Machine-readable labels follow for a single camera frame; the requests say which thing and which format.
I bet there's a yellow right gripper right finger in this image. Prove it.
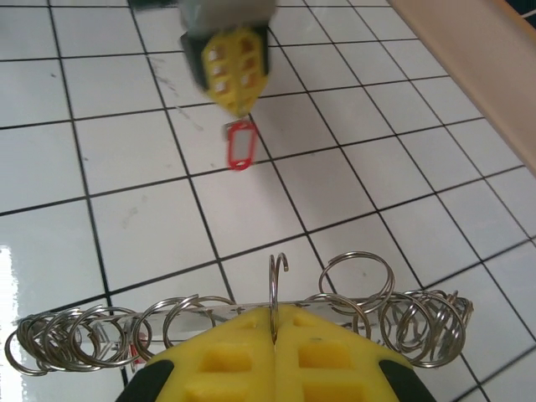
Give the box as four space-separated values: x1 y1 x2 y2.
274 304 437 402

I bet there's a small metal chain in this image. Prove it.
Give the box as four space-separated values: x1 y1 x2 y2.
6 250 477 376

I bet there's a red key tag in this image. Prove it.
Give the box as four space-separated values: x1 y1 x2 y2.
128 332 144 366
219 118 260 173

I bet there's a metal split key ring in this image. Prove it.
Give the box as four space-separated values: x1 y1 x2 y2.
267 253 290 347

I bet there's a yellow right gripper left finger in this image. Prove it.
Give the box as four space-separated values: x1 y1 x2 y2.
116 307 277 402

